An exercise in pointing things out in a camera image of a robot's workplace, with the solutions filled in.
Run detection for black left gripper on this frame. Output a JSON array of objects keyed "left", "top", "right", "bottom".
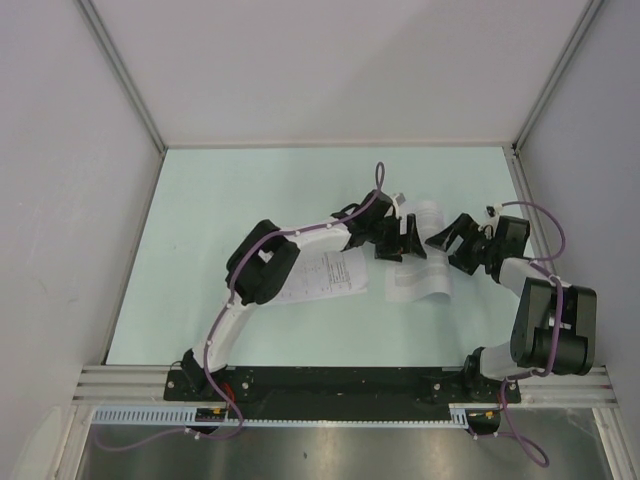
[{"left": 365, "top": 213, "right": 423, "bottom": 261}]

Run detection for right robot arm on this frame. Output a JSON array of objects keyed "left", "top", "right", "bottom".
[{"left": 420, "top": 213, "right": 597, "bottom": 403}]

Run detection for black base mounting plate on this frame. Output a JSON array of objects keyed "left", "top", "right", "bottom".
[{"left": 163, "top": 364, "right": 521, "bottom": 422}]

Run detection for slotted cable duct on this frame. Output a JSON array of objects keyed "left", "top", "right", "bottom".
[{"left": 92, "top": 405, "right": 501, "bottom": 428}]

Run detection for aluminium frame post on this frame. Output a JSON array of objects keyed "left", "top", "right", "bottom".
[
  {"left": 511, "top": 0, "right": 607, "bottom": 155},
  {"left": 73, "top": 0, "right": 167, "bottom": 155}
]

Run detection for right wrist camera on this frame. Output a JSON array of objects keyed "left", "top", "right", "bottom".
[{"left": 479, "top": 203, "right": 503, "bottom": 238}]

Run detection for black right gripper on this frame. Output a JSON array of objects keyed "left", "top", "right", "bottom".
[{"left": 424, "top": 213, "right": 498, "bottom": 275}]

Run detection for left aluminium frame post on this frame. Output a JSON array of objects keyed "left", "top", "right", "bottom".
[{"left": 73, "top": 0, "right": 167, "bottom": 155}]

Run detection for text paper sheet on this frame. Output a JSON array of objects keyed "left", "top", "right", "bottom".
[{"left": 385, "top": 200, "right": 452, "bottom": 303}]

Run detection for aluminium front frame rail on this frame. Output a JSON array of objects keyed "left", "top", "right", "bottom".
[{"left": 74, "top": 365, "right": 618, "bottom": 408}]

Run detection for right aluminium frame post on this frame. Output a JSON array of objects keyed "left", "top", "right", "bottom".
[{"left": 511, "top": 0, "right": 607, "bottom": 155}]

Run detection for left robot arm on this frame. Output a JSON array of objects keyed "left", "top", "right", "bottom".
[{"left": 180, "top": 189, "right": 427, "bottom": 400}]

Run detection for table form paper sheet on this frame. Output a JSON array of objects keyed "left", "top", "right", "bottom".
[{"left": 269, "top": 249, "right": 369, "bottom": 305}]

